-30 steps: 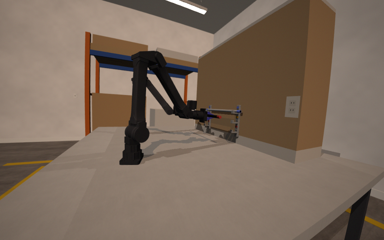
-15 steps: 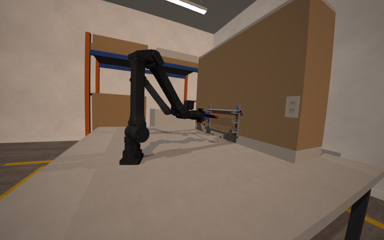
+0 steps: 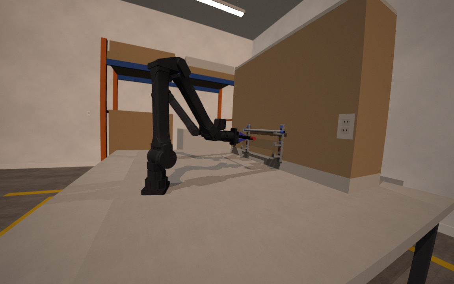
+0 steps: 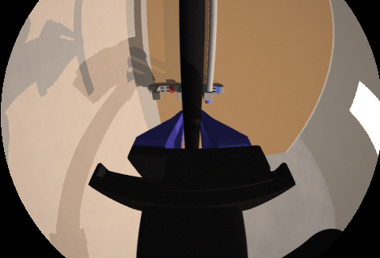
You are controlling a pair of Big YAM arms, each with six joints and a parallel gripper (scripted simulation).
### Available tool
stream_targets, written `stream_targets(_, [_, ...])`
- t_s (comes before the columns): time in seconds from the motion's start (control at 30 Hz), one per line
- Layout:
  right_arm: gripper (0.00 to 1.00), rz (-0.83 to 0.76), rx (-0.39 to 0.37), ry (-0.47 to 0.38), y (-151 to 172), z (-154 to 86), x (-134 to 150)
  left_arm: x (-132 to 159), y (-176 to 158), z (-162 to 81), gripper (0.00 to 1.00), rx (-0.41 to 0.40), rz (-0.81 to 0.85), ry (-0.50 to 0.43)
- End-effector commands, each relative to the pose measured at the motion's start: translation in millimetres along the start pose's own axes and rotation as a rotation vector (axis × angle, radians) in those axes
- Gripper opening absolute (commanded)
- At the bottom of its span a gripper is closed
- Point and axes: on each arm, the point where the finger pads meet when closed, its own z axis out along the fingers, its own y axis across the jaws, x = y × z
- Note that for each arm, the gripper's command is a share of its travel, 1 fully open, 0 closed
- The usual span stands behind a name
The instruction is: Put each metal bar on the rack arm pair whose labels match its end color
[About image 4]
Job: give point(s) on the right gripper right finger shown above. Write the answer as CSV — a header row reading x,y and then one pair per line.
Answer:
x,y
219,134

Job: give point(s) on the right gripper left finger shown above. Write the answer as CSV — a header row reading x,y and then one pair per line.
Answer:
x,y
164,134

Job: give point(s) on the black bar with red ends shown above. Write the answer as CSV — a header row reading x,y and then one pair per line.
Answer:
x,y
192,37

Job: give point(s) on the grey metal bar with blue ends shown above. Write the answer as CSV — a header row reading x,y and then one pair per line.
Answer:
x,y
211,43

